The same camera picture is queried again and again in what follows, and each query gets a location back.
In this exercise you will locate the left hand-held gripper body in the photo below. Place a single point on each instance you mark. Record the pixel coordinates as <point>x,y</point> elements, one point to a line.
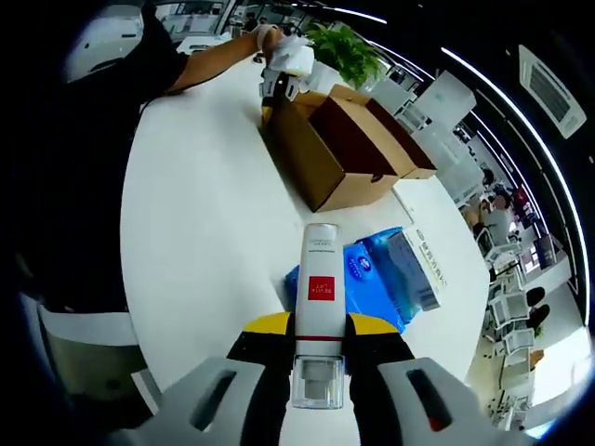
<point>293,56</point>

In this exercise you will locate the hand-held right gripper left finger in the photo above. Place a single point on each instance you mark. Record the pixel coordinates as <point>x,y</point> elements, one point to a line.
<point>209,409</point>

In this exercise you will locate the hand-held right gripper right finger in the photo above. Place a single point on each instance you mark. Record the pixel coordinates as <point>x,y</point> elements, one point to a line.
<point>418,404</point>

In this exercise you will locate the brown cardboard shoe box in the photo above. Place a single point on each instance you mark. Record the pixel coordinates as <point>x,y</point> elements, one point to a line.
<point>325,172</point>

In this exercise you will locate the blue soft wipes pack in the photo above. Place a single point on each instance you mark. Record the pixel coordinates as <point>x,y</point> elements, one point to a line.
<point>372,297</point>

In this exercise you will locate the white medicine box green label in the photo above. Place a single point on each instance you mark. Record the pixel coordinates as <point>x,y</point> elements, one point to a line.
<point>418,269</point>

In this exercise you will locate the blue and white tissue pack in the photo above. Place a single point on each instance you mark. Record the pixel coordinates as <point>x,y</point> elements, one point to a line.
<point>292,283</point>

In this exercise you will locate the white pump bottle red label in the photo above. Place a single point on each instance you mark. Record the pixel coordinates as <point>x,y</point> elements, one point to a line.
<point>318,269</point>

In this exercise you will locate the person's left hand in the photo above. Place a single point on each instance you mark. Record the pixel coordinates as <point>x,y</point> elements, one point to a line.
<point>267,39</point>

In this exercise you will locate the green plant in white pot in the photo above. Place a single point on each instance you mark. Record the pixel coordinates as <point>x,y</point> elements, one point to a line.
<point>348,51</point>

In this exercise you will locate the white power strip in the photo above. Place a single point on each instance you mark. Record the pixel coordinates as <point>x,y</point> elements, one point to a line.
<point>403,204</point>

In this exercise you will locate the white chest-worn device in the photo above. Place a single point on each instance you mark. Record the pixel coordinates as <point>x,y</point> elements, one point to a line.
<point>102,42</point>

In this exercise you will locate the grey translucent desk partition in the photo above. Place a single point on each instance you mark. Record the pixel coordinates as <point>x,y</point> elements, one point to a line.
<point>451,162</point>

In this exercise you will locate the white ceiling air vent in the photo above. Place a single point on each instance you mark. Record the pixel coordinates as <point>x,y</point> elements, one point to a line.
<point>553,88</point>

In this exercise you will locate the thin ceiling light strip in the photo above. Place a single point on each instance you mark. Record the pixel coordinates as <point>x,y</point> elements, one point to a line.
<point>548,158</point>

